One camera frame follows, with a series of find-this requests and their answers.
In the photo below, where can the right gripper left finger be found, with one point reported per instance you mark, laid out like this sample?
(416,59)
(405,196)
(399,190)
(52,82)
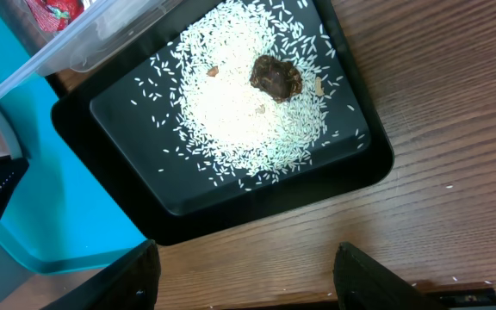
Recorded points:
(131,282)

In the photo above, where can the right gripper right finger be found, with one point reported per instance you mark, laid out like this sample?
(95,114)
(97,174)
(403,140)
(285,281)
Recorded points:
(361,283)

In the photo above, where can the red snack wrapper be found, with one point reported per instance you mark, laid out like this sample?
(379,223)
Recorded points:
(55,15)

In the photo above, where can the pile of white rice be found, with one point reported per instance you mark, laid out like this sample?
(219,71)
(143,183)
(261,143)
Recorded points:
(197,89)

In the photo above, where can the brown food chunk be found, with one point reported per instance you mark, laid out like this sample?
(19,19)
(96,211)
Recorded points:
(281,80)

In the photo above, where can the clear plastic waste bin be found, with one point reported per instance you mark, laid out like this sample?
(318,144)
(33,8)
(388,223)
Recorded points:
(100,32)

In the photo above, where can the teal plastic serving tray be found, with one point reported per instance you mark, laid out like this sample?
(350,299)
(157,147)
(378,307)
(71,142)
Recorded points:
(59,218)

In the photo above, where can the black rectangular tray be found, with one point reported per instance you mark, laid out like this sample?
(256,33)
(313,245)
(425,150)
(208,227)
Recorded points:
(130,143)

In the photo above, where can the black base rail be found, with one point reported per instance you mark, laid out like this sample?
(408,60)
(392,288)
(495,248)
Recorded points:
(468,299)

